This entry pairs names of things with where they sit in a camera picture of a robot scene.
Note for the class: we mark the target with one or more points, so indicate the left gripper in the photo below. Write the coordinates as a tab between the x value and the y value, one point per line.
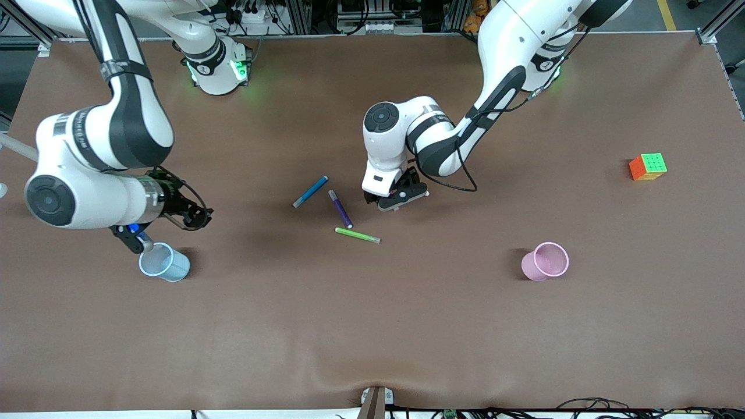
411	180

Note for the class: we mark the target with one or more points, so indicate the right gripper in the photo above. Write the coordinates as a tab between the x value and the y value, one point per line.
173	198

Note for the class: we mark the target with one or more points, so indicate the blue marker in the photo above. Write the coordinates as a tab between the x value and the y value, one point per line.
310	192

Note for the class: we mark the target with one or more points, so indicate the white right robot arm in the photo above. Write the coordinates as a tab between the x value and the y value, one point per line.
87	198

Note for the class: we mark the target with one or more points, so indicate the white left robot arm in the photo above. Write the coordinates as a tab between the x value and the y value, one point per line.
442	139

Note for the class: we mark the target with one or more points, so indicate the purple marker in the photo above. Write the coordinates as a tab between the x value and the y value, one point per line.
340	209

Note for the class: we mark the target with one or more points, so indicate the green marker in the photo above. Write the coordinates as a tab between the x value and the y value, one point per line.
357	235

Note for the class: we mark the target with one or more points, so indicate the light blue cup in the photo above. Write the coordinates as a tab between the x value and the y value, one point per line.
169	267

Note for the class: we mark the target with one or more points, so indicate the pink cup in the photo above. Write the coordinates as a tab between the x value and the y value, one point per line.
541	265

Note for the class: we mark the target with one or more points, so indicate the grey electronics unit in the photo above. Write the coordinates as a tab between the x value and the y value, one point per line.
366	17

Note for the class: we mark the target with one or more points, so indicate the white power strip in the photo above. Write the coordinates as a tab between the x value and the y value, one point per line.
249	16

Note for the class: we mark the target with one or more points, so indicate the orange packets pile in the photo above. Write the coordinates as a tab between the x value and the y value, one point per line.
478	7

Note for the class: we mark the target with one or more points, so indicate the colourful puzzle cube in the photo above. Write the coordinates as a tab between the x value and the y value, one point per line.
648	167

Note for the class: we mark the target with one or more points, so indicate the aluminium frame post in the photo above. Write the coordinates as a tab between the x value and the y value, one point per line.
300	16
454	16

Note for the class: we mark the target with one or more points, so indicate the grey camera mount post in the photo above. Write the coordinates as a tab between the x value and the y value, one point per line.
374	402

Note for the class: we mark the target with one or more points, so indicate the aluminium frame beam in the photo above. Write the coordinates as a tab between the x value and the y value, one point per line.
722	22
35	34

